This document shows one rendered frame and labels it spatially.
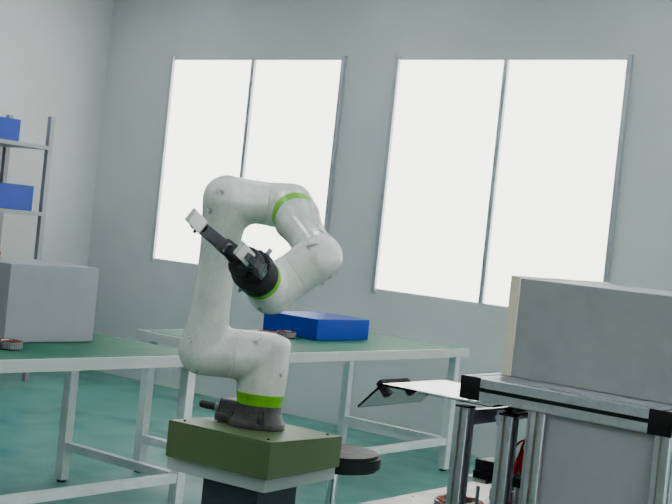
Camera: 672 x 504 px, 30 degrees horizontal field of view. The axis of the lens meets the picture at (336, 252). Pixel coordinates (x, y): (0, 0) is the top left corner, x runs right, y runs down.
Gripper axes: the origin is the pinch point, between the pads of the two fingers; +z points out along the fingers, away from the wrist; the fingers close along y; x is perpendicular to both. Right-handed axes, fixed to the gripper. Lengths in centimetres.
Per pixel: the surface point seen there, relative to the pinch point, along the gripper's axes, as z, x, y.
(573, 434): -18, -8, 78
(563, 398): -15, -13, 73
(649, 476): -15, -9, 94
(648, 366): -19, -27, 82
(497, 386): -19, -8, 60
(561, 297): -21, -30, 60
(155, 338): -348, 26, -197
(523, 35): -485, -272, -196
